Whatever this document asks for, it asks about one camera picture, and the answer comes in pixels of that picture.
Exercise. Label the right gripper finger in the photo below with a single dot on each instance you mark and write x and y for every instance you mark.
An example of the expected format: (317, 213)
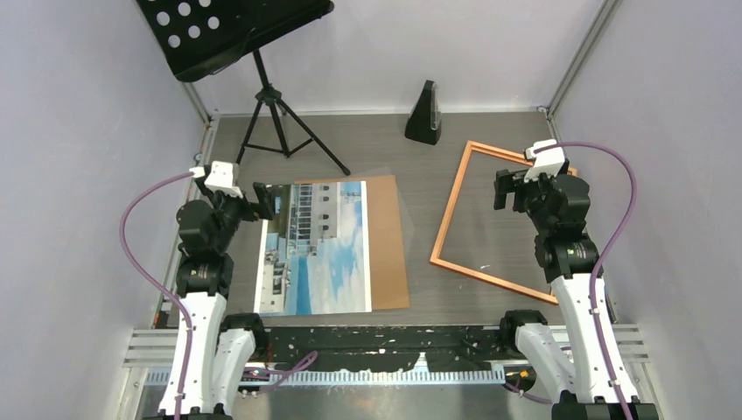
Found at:
(501, 188)
(519, 186)

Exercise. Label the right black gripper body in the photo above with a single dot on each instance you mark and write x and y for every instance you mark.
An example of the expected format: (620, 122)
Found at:
(537, 192)

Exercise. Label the clear acrylic sheet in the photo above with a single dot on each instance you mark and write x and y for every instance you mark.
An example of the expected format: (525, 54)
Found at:
(390, 226)

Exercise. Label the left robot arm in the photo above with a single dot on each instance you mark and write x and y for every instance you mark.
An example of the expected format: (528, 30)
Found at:
(212, 348)

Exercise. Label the building and sky photo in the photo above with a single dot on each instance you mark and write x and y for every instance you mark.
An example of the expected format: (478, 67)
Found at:
(314, 254)

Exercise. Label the brown cardboard backing board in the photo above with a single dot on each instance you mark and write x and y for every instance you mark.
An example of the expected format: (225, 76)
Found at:
(389, 284)

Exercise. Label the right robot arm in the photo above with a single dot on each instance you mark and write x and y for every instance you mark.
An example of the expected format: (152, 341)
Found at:
(590, 381)

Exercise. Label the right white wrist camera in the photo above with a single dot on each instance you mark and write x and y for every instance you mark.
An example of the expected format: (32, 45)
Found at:
(547, 158)

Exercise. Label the black music stand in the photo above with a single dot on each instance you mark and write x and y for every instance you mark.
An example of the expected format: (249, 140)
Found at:
(202, 38)

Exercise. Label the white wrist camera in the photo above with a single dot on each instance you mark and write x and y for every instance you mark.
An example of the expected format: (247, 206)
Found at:
(547, 158)
(217, 177)

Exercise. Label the black metronome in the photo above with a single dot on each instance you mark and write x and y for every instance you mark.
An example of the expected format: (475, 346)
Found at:
(424, 122)

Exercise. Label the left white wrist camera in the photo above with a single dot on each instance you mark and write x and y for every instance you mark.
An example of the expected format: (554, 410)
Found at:
(217, 177)

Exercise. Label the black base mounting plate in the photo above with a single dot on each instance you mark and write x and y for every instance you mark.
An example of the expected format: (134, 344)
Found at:
(385, 349)

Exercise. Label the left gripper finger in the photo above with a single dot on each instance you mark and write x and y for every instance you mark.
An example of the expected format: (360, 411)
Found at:
(266, 202)
(260, 190)

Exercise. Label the orange wooden picture frame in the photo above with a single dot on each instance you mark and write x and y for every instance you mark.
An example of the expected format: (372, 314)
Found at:
(490, 247)

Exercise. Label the white slotted cable duct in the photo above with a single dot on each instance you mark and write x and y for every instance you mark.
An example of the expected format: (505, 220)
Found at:
(496, 375)

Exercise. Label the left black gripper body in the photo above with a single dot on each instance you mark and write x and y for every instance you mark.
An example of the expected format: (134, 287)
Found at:
(229, 210)

